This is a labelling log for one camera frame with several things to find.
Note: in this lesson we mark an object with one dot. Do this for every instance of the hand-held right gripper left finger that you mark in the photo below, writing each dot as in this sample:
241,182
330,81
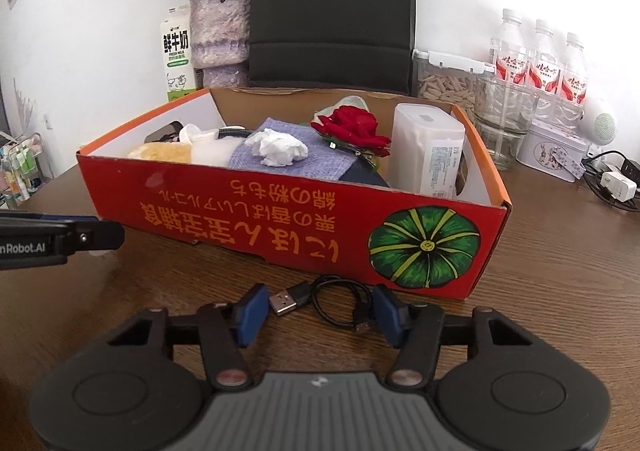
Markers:
250,311

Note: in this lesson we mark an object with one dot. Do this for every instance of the pale plastic bag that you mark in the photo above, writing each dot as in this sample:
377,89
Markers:
357,102

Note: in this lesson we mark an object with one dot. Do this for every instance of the white charger plug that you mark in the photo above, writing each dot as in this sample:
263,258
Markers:
620,186

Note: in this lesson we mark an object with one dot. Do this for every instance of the yellow white plush toy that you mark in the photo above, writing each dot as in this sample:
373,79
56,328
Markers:
165,151

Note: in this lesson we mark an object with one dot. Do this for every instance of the water bottle with red label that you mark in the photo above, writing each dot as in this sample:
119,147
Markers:
542,61
510,51
572,76

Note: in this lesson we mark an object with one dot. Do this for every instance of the purple cloth pouch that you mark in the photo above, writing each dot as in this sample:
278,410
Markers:
325,156

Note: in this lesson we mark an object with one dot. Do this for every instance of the white milk carton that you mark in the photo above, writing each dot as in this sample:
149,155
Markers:
176,61

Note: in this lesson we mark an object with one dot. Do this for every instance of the clear seed container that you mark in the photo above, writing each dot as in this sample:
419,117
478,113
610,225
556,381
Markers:
445,86

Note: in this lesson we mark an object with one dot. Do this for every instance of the red cardboard box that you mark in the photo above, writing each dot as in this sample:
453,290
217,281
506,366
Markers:
250,221

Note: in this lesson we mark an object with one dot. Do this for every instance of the purple stone vase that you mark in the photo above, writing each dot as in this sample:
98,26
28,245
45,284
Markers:
220,31

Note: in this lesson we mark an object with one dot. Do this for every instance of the white round speaker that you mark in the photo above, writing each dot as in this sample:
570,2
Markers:
602,123

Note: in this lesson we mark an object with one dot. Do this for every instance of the black paper bag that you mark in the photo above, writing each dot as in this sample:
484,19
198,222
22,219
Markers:
330,6

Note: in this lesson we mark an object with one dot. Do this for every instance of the red artificial rose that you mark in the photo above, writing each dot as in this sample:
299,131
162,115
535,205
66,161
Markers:
355,123

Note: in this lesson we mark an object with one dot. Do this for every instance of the clear cotton swab box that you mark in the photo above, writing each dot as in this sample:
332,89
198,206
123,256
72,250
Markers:
425,141

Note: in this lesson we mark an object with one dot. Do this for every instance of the white tin box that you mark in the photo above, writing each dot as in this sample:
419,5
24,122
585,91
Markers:
545,151

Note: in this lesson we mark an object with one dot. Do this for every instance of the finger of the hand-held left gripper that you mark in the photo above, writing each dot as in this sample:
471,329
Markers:
97,236
50,218

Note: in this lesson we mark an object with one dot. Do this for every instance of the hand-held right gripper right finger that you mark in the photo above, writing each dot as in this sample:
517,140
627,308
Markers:
390,318

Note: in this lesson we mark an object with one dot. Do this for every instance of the dark blue zip case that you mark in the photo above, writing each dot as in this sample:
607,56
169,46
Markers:
367,176

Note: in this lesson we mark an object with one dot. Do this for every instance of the white tissue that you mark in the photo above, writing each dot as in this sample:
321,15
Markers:
275,146

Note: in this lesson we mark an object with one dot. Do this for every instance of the clear glass jar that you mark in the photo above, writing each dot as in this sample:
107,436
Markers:
505,131

